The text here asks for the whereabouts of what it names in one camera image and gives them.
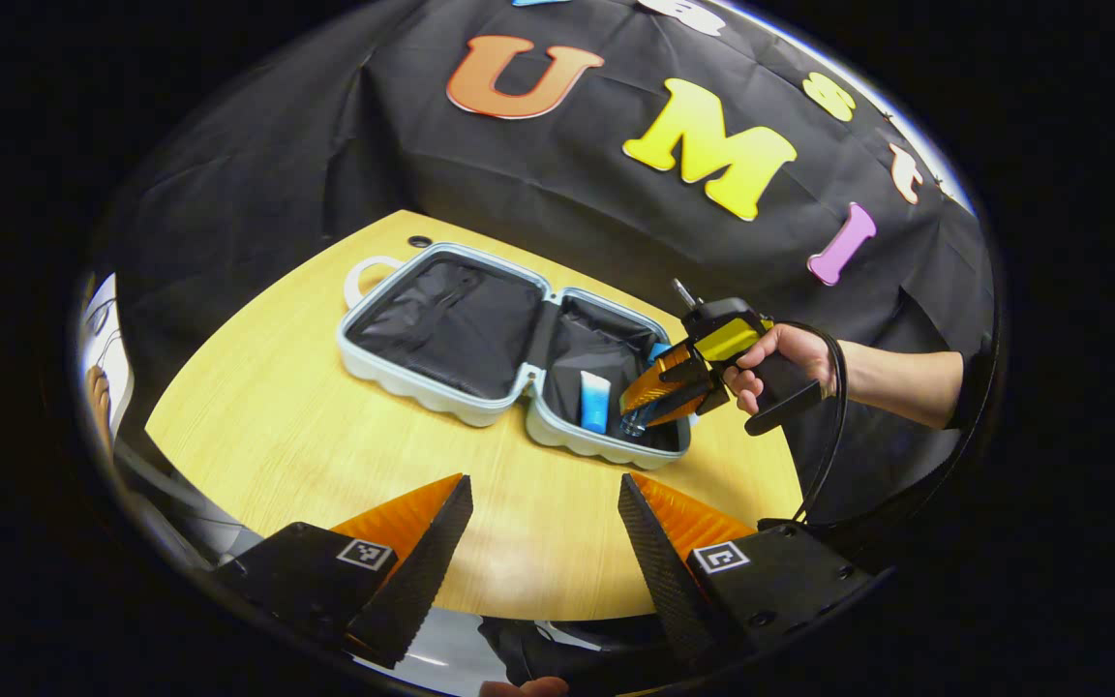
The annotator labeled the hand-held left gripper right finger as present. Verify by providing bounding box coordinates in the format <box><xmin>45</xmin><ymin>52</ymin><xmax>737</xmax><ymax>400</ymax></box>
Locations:
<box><xmin>618</xmin><ymin>471</ymin><xmax>880</xmax><ymax>669</ymax></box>

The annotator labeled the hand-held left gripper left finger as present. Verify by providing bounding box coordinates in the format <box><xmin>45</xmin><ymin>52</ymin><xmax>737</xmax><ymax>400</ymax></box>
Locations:
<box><xmin>212</xmin><ymin>472</ymin><xmax>475</xmax><ymax>671</ymax></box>

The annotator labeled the blue-green lotion bottle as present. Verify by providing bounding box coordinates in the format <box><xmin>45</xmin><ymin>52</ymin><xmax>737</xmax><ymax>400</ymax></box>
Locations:
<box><xmin>618</xmin><ymin>341</ymin><xmax>673</xmax><ymax>439</ymax></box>

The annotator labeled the white and blue cream tube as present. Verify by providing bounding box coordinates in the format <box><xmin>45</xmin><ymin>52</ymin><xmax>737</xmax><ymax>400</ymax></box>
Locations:
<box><xmin>580</xmin><ymin>371</ymin><xmax>613</xmax><ymax>435</ymax></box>

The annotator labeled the white hard-shell suitcase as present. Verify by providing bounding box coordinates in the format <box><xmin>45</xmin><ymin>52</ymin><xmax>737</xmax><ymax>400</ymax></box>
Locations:
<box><xmin>337</xmin><ymin>242</ymin><xmax>697</xmax><ymax>472</ymax></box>

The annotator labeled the white printed sheet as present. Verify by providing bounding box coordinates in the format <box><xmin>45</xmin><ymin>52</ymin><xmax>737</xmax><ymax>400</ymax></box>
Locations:
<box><xmin>81</xmin><ymin>274</ymin><xmax>135</xmax><ymax>456</ymax></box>

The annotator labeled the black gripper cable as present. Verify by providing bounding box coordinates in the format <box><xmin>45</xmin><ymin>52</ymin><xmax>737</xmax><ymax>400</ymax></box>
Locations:
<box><xmin>761</xmin><ymin>321</ymin><xmax>851</xmax><ymax>531</ymax></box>

